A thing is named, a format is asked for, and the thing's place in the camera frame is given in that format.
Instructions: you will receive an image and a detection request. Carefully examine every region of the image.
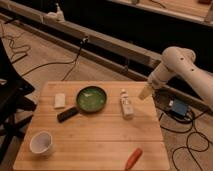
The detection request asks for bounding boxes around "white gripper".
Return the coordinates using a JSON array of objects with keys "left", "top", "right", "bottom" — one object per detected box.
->
[{"left": 139, "top": 64, "right": 175, "bottom": 100}]

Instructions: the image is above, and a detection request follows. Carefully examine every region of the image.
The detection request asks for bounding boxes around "white plastic bottle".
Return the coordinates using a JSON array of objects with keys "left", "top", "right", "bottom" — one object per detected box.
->
[{"left": 120, "top": 89, "right": 134, "bottom": 119}]

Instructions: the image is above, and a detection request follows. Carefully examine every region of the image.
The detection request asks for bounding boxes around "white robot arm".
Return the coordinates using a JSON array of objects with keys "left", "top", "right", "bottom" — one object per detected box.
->
[{"left": 139, "top": 46, "right": 213, "bottom": 111}]

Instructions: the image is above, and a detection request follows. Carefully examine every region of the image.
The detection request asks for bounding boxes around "blue power box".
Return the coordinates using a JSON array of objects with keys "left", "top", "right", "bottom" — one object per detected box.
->
[{"left": 169, "top": 99, "right": 188, "bottom": 117}]

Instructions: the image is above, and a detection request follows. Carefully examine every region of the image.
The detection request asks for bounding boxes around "orange carrot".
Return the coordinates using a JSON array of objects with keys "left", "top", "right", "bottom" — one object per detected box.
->
[{"left": 125, "top": 148, "right": 143, "bottom": 171}]

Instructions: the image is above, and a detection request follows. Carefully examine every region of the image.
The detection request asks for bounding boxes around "black chair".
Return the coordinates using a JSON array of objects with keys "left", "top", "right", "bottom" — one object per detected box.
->
[{"left": 0, "top": 38, "right": 36, "bottom": 164}]

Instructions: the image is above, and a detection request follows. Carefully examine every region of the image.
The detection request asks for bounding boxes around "green frying pan black handle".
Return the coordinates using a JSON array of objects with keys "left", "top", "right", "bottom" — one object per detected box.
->
[{"left": 57, "top": 86, "right": 107, "bottom": 123}]

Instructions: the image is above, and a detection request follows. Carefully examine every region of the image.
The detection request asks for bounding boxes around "black cable on floor left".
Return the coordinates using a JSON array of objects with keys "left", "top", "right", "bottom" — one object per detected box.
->
[{"left": 3, "top": 34, "right": 90, "bottom": 82}]

